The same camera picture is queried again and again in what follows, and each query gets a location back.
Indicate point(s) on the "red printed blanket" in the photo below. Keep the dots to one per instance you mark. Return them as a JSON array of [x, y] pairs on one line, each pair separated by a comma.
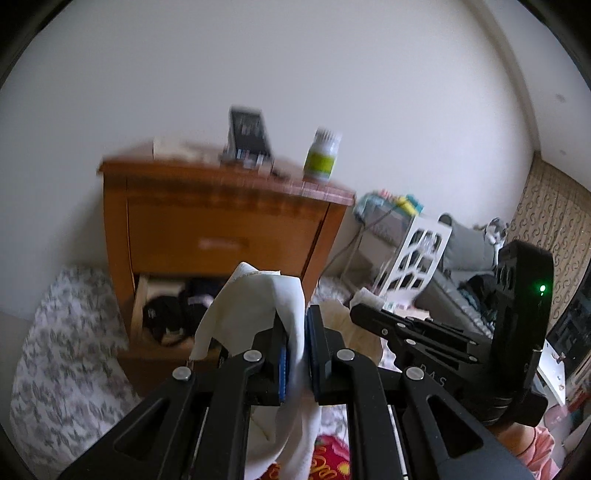
[[328, 457]]

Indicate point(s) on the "grey floral bedding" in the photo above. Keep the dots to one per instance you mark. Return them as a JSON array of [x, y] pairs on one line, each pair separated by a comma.
[[69, 369]]

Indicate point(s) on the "black box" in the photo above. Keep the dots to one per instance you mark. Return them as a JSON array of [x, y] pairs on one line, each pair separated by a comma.
[[247, 134]]

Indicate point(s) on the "white lattice rack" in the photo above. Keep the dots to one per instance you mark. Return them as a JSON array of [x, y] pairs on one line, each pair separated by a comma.
[[415, 258]]

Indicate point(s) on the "wooden nightstand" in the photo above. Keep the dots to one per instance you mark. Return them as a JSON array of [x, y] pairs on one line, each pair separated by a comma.
[[184, 217]]

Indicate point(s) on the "person's right forearm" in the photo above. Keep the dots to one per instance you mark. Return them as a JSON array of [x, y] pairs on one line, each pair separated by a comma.
[[521, 443]]

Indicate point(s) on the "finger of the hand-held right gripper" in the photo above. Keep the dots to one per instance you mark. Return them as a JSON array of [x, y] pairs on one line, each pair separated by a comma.
[[429, 350], [397, 323]]

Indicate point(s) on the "grey cushion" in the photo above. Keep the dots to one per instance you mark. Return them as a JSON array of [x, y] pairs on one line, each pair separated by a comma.
[[466, 244]]

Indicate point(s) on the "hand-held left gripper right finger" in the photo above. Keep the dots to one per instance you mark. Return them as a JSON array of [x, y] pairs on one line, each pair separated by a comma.
[[314, 355]]

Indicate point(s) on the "black screen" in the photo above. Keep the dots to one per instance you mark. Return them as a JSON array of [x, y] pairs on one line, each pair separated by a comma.
[[572, 327]]

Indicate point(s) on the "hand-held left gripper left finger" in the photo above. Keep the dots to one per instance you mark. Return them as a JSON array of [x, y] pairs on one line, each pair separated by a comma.
[[281, 364]]

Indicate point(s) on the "beige patterned curtain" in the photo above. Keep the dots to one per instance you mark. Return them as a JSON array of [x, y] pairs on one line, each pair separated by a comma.
[[549, 207]]

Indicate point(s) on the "white cloth garment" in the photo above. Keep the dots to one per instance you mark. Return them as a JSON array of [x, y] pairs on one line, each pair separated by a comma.
[[258, 300]]

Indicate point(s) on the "grey striped fabric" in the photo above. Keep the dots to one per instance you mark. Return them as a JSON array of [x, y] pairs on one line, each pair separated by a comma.
[[452, 300]]

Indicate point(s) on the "white book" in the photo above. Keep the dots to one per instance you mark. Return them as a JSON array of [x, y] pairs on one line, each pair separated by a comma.
[[184, 148]]

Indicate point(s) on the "small white cloth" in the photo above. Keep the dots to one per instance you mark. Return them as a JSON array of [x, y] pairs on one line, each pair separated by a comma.
[[367, 297]]

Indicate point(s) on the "grey white plush toy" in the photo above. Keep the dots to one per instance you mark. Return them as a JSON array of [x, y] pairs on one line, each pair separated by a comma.
[[495, 230]]

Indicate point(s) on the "white bottle with green label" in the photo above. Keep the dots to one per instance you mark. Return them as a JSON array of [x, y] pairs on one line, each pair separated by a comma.
[[321, 157]]

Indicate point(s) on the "pile of colourful items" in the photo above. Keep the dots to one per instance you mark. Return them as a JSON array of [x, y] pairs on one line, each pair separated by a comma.
[[392, 201]]

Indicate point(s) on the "grey storage box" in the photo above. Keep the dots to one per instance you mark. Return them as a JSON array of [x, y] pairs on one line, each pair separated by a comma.
[[388, 230]]

